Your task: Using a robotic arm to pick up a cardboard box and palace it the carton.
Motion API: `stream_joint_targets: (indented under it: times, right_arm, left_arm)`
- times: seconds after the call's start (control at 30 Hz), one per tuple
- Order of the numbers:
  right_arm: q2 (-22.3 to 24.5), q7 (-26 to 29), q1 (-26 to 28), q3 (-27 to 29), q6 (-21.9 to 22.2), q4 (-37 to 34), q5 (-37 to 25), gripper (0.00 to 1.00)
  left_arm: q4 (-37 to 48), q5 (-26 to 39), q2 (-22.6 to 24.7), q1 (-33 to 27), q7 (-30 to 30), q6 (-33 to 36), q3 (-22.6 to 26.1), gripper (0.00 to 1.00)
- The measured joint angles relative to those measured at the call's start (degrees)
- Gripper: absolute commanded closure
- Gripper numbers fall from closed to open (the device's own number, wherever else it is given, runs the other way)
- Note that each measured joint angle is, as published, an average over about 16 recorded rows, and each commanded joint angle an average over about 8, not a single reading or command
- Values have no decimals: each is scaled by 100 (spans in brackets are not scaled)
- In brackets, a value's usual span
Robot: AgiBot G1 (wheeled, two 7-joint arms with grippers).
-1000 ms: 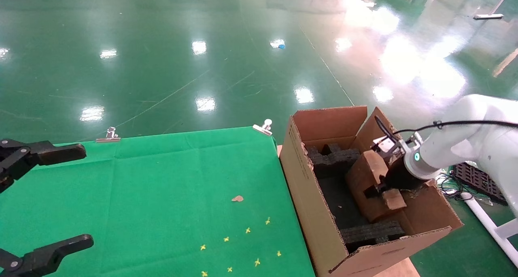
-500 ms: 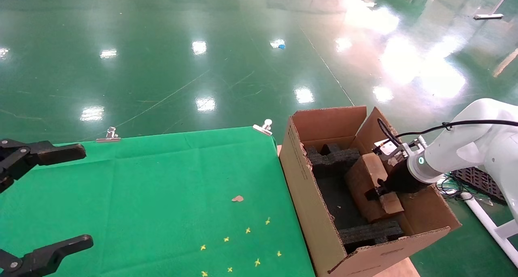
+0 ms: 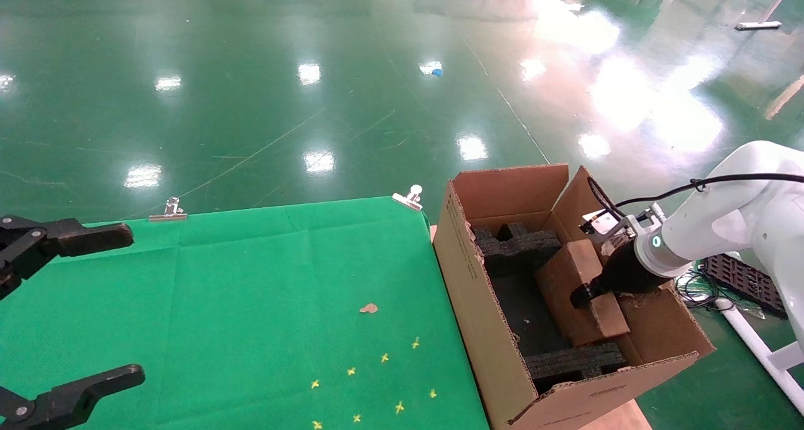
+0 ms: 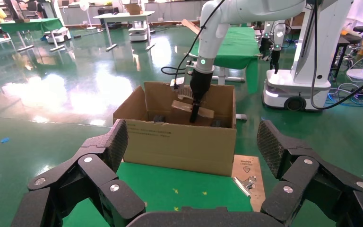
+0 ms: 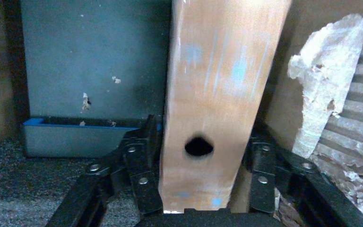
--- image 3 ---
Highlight white metal table foot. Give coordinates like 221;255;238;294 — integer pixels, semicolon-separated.
719;301;804;412

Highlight white floor squeegee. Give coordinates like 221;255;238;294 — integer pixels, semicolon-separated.
734;0;800;31

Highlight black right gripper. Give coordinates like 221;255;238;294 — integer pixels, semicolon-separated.
570;240;657;309

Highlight black foam bottom sheet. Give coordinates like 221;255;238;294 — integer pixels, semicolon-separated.
490;273;569;358

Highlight large open cardboard carton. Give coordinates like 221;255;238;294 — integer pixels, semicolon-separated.
432;163;717;430

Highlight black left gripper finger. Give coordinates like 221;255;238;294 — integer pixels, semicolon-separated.
0;363;146;430
0;215;134;300

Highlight green table cloth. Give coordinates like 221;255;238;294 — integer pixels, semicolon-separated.
0;196;491;430

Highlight silver binder clip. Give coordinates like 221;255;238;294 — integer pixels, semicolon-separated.
393;185;423;212
149;197;188;222

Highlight thin floor cables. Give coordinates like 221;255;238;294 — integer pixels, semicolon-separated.
675;261;723;308

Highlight small brown cardboard box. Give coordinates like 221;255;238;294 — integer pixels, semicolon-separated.
534;239;631;349

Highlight gray wrist camera mount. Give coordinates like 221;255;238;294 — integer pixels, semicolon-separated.
579;205;666;239

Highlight black grid tray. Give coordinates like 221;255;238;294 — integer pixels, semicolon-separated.
702;253;789;320

